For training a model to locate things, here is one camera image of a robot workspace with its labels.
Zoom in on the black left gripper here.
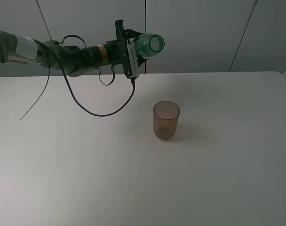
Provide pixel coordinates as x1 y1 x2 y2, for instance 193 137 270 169
107 20 148 78

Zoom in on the green transparent glass bottle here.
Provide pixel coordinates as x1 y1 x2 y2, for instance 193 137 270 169
134 33 165 59

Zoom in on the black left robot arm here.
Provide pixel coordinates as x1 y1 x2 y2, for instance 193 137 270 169
0 20 145 78

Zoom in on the translucent pink cup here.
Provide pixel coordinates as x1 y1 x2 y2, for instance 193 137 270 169
153 101 180 140

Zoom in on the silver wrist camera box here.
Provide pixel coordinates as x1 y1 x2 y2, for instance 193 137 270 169
127 44 140 79

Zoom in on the black camera cable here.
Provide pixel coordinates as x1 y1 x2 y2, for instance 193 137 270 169
34 40 136 117

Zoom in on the thin black loose cable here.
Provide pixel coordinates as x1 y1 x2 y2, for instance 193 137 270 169
19 43 52 121

